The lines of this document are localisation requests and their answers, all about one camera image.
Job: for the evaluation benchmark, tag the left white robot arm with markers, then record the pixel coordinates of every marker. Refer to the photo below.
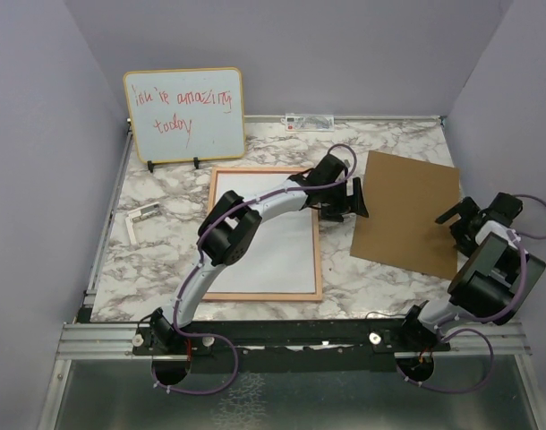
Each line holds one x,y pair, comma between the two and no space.
226,234

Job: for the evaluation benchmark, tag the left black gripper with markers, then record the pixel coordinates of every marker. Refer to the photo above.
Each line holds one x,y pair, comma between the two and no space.
345,203

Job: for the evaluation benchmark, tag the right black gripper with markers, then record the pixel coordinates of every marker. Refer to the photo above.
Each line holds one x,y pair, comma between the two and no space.
468,209

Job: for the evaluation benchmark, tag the white photo paper sheet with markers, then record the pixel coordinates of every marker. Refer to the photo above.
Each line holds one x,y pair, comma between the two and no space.
273,251

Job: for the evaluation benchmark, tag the white label strip at wall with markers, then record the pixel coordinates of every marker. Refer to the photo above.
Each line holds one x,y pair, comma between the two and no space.
308,123

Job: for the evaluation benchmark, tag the brown cardboard backing board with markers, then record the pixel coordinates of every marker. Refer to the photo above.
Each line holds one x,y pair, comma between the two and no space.
404,197

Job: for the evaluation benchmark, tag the pink wooden photo frame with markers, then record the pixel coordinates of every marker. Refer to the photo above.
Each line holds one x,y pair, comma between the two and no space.
320,269

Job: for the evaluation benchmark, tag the small whiteboard with red writing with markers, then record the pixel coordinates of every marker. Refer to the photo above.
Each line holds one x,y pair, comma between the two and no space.
186,115

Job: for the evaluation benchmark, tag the metal angle bracket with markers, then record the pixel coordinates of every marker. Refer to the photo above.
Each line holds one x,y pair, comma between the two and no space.
138,215

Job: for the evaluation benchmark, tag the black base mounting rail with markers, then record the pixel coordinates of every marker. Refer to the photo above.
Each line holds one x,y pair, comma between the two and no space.
296,346

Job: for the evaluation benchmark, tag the aluminium front rail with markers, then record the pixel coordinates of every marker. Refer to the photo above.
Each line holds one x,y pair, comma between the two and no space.
112,341

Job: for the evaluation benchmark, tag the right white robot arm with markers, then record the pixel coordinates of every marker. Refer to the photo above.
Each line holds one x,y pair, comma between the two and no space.
494,281

